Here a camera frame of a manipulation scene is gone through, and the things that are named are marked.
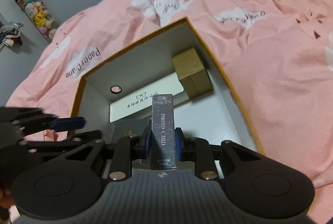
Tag clothes on window sill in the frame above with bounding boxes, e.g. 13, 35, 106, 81
1, 22, 24, 47

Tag orange storage box white inside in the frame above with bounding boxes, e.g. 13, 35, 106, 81
71, 18, 263, 152

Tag small brown cardboard box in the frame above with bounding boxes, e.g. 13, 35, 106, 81
171, 47, 213, 99

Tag dark grey gift box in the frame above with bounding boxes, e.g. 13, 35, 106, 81
111, 118, 151, 144

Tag dark photo card box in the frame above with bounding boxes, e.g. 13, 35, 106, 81
151, 94, 177, 170

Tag right hand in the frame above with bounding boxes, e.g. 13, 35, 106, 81
0, 188, 14, 209

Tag white glasses case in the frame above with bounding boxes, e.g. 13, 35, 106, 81
110, 72, 189, 122

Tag pink cloud-print duvet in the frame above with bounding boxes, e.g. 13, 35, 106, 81
7, 0, 332, 223

